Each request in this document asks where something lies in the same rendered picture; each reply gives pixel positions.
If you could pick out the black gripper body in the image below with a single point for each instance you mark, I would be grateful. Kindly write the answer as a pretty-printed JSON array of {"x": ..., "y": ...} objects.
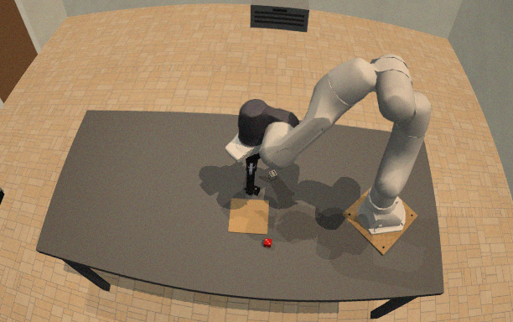
[{"x": 252, "y": 159}]

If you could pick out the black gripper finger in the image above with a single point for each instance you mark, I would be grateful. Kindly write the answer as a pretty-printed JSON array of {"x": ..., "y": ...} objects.
[{"x": 250, "y": 180}]

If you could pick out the tan square mat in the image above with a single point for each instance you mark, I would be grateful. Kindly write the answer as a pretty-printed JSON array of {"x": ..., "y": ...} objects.
[{"x": 249, "y": 216}]

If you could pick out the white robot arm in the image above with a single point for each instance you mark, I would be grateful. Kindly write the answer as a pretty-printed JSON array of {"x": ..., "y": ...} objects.
[{"x": 265, "y": 130}]

